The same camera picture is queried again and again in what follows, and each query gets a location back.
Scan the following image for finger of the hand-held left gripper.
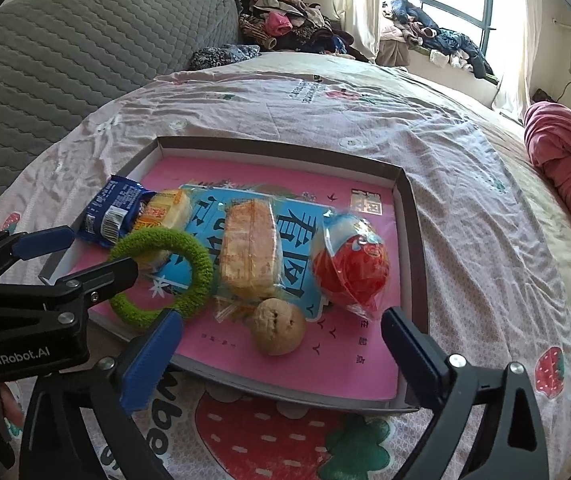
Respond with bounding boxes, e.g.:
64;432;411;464
0;226;75;283
0;256;140;327

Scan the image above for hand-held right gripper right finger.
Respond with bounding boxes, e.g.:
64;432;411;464
381;306;551;480

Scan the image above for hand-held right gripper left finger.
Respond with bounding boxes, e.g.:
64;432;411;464
18;307;185;480

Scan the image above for blue snack packet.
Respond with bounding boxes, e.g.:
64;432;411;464
74;175;159;248

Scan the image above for green knitted ring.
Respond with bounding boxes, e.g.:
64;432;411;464
107;226;215;332

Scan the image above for yellow cake packet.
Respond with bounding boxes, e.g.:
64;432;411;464
130;189;192;273

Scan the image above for red ball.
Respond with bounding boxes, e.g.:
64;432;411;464
315;211;391;318

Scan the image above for brown walnut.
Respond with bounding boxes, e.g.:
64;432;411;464
250;297;307;357

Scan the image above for clear sliced bread packet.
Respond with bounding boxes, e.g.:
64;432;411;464
213;197;286;306

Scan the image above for shallow box with pink bottom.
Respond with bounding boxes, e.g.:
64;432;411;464
38;135;429;413

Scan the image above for person's left hand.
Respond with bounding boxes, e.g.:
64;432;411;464
0;382;25;428

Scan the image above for strawberry printed bedsheet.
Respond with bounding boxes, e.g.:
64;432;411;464
0;72;571;480

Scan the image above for grey quilted headboard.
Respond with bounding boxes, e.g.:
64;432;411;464
0;0;241;236

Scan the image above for dark floral cloth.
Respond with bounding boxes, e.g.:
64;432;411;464
187;44;261;72

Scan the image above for pink blanket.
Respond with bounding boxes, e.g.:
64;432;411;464
523;101;571;271

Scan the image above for beige bed sheet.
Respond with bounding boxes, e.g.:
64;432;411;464
246;52;571;391

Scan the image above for pile of mixed clothes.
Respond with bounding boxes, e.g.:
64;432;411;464
228;0;361;58

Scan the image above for clothes heap on windowsill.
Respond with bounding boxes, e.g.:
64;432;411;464
378;0;496;81

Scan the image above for cream curtain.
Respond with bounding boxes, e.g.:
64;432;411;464
333;0;383;61
490;0;541;123

